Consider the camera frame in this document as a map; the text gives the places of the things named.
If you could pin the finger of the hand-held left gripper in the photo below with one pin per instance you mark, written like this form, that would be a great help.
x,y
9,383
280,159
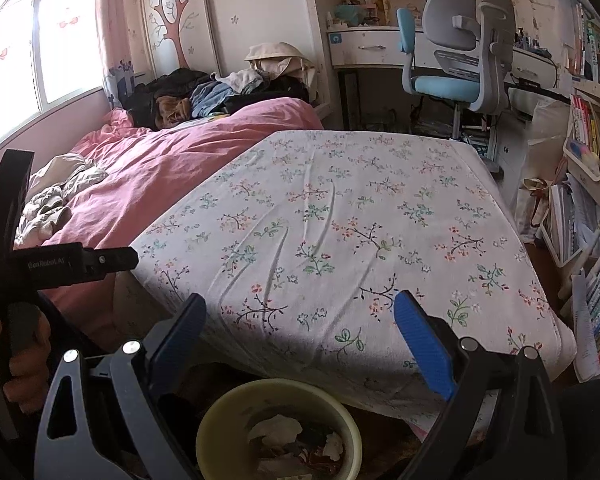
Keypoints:
x,y
112,261

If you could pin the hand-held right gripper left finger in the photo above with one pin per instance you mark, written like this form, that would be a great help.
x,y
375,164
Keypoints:
x,y
177,340

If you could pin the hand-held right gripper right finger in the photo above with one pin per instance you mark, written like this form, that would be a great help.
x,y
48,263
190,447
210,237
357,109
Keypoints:
x,y
425,345

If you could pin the yellow-green plastic bin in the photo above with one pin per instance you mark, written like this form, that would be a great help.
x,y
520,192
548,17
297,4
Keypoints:
x,y
220,420

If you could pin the person's left hand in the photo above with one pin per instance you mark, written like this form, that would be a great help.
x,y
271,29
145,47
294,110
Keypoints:
x,y
30,350

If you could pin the cream crumpled clothes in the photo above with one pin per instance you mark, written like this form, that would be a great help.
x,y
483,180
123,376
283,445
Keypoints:
x,y
55,195

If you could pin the pink blanket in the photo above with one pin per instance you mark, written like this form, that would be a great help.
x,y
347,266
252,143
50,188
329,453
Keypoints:
x,y
180,160

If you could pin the floral bed sheet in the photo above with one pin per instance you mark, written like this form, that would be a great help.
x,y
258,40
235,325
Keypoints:
x,y
355,220

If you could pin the brown garment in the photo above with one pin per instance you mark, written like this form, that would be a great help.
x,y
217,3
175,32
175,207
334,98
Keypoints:
x,y
172,112

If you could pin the black jacket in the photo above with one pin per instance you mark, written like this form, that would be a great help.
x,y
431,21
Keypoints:
x,y
170,85

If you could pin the blue denim garment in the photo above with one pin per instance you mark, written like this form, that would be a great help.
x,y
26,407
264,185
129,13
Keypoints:
x,y
210,97

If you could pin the window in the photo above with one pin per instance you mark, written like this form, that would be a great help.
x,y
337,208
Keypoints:
x,y
30,50

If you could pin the white garment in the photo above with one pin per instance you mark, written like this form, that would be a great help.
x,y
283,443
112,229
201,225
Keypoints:
x,y
242,80

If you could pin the pink curtain with blue print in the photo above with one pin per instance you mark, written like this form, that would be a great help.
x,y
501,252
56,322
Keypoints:
x,y
117,35

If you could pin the black garment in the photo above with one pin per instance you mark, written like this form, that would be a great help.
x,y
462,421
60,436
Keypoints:
x,y
270,97

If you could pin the white book organizer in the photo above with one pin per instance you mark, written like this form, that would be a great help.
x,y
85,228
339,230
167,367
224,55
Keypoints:
x,y
587,165

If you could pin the white plastic bag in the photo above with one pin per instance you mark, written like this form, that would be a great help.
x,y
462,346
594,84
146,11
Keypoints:
x,y
547,130

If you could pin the white wardrobe with tree print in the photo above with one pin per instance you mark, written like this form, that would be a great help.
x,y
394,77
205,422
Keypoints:
x,y
175,10

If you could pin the beige tote bag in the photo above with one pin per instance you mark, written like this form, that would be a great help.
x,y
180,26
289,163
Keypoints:
x,y
280,57

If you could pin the white desk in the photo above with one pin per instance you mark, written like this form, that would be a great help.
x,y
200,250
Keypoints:
x,y
365,47

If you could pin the grey and blue desk chair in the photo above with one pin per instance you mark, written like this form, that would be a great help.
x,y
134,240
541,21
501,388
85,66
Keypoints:
x,y
455,30

